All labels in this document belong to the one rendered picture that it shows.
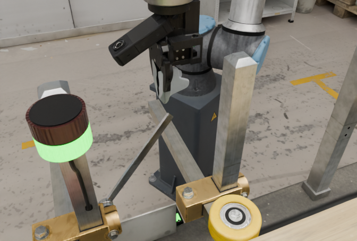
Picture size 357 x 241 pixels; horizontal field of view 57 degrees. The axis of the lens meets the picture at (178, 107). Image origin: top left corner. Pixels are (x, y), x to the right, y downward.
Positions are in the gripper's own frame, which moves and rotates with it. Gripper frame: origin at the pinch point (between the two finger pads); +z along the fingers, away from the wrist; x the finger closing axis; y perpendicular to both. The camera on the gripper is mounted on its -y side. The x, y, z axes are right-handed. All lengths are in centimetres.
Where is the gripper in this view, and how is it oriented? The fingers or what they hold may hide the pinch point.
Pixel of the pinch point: (160, 98)
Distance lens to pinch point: 66.6
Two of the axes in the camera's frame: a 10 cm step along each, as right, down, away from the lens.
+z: 0.0, 7.9, 6.1
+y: 9.2, -2.4, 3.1
